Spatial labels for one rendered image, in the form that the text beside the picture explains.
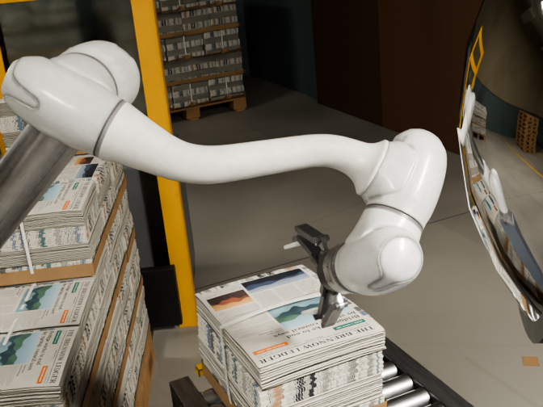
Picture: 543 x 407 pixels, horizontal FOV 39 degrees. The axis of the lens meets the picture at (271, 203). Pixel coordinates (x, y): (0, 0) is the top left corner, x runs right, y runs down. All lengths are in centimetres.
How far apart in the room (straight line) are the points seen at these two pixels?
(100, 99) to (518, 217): 99
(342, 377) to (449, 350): 189
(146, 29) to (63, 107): 216
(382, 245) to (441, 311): 262
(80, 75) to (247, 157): 29
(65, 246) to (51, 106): 126
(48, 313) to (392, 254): 134
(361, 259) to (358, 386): 51
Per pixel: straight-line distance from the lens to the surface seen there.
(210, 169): 120
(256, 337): 158
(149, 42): 335
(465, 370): 335
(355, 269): 120
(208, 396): 185
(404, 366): 190
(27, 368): 206
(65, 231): 241
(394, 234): 117
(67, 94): 120
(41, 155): 143
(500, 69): 26
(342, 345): 156
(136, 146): 119
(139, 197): 368
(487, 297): 391
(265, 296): 174
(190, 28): 754
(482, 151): 27
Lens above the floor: 183
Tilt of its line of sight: 21 degrees down
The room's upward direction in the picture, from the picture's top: 5 degrees counter-clockwise
